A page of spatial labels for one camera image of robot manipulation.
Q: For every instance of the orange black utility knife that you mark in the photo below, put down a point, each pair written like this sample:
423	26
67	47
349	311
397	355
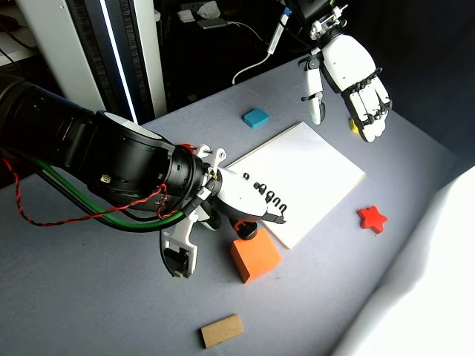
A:
248	230

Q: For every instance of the orange cube block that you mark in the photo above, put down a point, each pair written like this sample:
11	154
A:
256	257

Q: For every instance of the blue rounded block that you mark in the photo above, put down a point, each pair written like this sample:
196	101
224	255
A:
256	118

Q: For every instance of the white paper sheet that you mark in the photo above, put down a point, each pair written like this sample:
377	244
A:
308	167

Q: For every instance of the yellow block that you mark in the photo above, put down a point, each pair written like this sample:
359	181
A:
354	127

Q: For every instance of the red star block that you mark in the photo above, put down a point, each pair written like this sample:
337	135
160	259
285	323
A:
372	219

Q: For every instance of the white adapter with blue plug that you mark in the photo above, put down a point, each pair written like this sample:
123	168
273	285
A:
276	35

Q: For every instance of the brown rectangular block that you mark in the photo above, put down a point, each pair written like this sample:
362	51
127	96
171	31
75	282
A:
222	331

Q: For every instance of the grey flat device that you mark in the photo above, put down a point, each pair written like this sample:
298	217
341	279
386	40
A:
211	23

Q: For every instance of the crumpled white wrap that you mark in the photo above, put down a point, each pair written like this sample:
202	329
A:
208	10

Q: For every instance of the grey table cloth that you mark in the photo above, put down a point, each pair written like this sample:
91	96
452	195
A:
111	304

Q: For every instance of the white and black column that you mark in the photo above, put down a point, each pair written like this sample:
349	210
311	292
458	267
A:
74	48

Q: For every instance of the white side desk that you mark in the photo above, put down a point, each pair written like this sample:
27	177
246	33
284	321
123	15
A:
11	50

